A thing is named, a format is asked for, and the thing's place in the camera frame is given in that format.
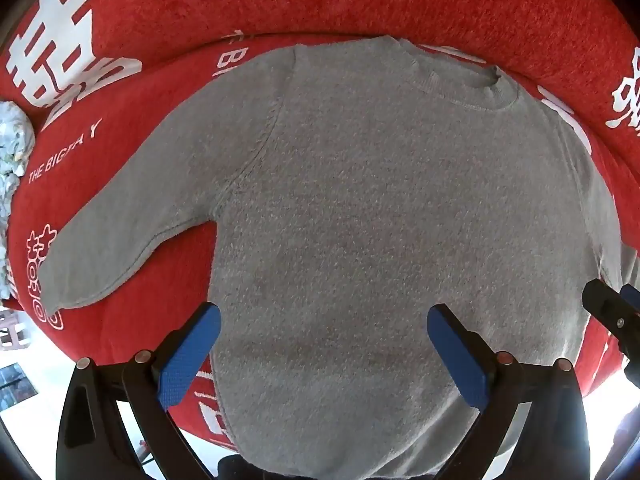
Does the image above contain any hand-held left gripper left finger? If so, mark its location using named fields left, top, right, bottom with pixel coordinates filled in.
left=56, top=302, right=222, bottom=480

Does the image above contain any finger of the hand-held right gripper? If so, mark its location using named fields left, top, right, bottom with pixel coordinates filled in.
left=582, top=278, right=640, bottom=376

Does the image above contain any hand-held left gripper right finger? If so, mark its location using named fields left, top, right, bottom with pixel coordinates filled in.
left=427, top=304, right=591, bottom=480

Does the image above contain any grey knit sweater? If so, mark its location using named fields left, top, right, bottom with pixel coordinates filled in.
left=37, top=35, right=632, bottom=478

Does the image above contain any wooden furniture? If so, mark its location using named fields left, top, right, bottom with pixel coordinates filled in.
left=0, top=309, right=35, bottom=352

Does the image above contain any crumpled white patterned cloth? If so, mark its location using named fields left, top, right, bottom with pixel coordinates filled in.
left=0, top=101, right=36, bottom=306

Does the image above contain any red printed blanket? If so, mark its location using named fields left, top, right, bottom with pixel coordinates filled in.
left=0, top=0, right=640, bottom=456

